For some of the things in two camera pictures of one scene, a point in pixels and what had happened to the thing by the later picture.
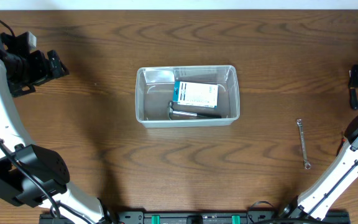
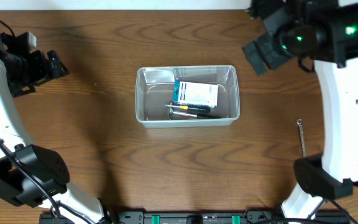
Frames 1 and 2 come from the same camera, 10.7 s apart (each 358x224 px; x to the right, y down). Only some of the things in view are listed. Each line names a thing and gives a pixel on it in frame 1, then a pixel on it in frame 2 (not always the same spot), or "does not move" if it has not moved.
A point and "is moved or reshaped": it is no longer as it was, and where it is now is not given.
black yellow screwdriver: (353, 94) is moved or reshaped
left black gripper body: (51, 64) does not move
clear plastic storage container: (155, 87) does not move
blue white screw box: (195, 94) does not move
